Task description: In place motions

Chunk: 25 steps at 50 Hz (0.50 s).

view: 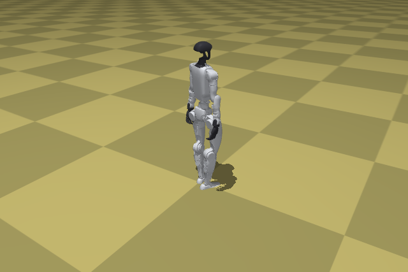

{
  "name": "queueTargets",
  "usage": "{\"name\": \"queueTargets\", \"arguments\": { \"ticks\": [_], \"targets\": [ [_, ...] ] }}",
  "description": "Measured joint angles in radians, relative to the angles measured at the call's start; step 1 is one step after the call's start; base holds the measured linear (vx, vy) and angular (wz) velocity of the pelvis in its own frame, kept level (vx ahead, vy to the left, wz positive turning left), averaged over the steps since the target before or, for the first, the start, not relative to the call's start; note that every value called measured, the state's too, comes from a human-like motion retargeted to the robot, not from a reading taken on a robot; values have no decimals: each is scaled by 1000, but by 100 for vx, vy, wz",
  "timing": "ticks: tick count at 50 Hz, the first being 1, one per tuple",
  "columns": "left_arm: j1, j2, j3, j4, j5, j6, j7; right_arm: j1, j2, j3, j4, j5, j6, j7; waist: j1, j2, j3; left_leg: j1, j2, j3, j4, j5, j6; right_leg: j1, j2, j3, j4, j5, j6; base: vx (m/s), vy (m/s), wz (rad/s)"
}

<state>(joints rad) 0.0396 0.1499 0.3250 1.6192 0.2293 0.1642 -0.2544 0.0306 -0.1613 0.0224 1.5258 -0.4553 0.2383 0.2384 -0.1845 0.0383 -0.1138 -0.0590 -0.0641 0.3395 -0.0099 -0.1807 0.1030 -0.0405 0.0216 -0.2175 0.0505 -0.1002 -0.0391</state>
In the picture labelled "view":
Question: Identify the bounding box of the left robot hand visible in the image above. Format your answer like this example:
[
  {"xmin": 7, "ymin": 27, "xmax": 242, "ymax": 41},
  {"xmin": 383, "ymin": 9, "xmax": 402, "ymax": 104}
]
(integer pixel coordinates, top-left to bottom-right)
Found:
[{"xmin": 186, "ymin": 103, "xmax": 194, "ymax": 124}]

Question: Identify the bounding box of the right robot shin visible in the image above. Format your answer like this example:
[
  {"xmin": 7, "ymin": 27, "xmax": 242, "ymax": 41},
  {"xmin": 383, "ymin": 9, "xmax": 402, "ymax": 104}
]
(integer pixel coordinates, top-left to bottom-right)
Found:
[{"xmin": 203, "ymin": 152, "xmax": 217, "ymax": 186}]

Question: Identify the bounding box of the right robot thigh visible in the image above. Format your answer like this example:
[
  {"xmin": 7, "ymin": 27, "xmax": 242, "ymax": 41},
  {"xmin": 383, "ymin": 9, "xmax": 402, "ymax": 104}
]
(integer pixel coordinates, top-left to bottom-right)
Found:
[{"xmin": 203, "ymin": 114, "xmax": 222, "ymax": 159}]

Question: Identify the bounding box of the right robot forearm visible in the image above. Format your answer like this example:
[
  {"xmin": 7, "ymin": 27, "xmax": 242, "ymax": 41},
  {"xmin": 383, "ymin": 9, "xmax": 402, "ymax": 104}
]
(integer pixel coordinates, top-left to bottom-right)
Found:
[{"xmin": 212, "ymin": 96, "xmax": 221, "ymax": 125}]

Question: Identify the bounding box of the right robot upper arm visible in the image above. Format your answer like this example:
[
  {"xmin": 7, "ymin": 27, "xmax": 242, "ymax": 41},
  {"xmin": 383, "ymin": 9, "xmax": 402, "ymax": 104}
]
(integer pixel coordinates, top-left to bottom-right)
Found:
[{"xmin": 206, "ymin": 69, "xmax": 218, "ymax": 102}]

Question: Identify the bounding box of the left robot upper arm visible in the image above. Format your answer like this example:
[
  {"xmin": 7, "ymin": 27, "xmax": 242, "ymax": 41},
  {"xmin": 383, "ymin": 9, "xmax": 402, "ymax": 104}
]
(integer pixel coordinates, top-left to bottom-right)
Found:
[{"xmin": 189, "ymin": 62, "xmax": 195, "ymax": 90}]

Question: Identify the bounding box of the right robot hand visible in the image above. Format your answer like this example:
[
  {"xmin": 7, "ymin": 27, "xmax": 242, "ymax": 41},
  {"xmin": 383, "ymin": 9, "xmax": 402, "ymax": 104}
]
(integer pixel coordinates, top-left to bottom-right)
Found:
[{"xmin": 206, "ymin": 119, "xmax": 219, "ymax": 140}]

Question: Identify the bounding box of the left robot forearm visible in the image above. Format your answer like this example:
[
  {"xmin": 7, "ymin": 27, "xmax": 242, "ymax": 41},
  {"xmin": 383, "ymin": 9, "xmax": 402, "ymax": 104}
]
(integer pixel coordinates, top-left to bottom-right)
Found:
[{"xmin": 188, "ymin": 86, "xmax": 196, "ymax": 108}]

